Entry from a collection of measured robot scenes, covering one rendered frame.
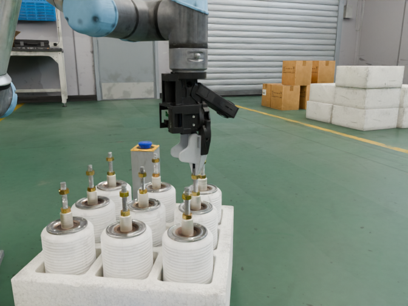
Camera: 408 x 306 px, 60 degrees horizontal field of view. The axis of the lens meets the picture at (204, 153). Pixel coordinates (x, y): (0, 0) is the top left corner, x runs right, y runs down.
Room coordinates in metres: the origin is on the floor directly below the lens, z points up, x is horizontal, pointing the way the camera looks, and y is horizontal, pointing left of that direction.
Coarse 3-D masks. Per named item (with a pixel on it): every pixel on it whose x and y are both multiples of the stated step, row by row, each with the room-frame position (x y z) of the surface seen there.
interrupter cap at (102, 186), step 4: (116, 180) 0.90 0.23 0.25; (120, 180) 0.90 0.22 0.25; (100, 184) 0.87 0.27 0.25; (104, 184) 0.87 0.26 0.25; (116, 184) 0.88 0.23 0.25; (120, 184) 0.87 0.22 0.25; (100, 188) 0.83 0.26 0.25; (104, 188) 0.84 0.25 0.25; (108, 188) 0.84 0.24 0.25; (112, 188) 0.84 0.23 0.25; (116, 188) 0.83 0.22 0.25; (120, 188) 0.84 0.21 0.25
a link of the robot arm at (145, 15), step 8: (136, 0) 0.69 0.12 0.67; (160, 0) 0.72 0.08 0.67; (144, 8) 0.70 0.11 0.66; (152, 8) 0.70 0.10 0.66; (144, 16) 0.69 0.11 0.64; (152, 16) 0.70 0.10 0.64; (144, 24) 0.69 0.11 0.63; (152, 24) 0.70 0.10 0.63; (136, 32) 0.68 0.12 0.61; (144, 32) 0.70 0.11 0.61; (152, 32) 0.71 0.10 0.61; (128, 40) 0.75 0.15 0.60; (136, 40) 0.73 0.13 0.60; (144, 40) 0.74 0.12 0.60; (152, 40) 0.74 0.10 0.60; (160, 40) 0.73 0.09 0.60; (168, 40) 0.74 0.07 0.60
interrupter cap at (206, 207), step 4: (180, 204) 0.73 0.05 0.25; (184, 204) 0.73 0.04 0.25; (204, 204) 0.73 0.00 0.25; (208, 204) 0.73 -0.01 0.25; (180, 208) 0.71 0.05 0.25; (184, 208) 0.71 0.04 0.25; (200, 208) 0.72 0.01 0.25; (204, 208) 0.71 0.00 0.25; (208, 208) 0.71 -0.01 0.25; (212, 208) 0.71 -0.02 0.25; (192, 212) 0.68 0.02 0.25; (196, 212) 0.68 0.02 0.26; (200, 212) 0.68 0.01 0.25; (204, 212) 0.69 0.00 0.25
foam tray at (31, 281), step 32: (224, 224) 0.79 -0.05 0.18; (96, 256) 0.68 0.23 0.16; (160, 256) 0.64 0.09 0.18; (224, 256) 0.64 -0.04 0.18; (32, 288) 0.56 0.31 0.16; (64, 288) 0.55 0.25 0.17; (96, 288) 0.54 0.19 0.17; (128, 288) 0.54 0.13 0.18; (160, 288) 0.53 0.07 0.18; (192, 288) 0.53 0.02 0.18; (224, 288) 0.53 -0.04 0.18
